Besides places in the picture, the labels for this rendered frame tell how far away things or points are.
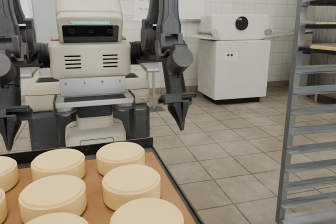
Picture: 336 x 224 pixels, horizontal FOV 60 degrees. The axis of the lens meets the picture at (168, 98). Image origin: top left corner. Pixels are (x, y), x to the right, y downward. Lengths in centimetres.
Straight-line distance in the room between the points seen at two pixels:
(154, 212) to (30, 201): 9
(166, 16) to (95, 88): 37
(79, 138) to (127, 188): 87
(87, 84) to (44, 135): 43
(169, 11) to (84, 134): 55
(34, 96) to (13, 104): 56
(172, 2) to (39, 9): 370
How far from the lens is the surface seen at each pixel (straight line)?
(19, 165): 36
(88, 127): 113
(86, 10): 99
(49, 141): 139
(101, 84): 104
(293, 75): 134
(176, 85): 81
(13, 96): 79
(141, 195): 24
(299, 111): 140
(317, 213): 171
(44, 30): 446
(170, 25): 85
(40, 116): 136
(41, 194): 25
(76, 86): 103
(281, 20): 545
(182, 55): 77
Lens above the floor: 105
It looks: 14 degrees down
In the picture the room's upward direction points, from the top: straight up
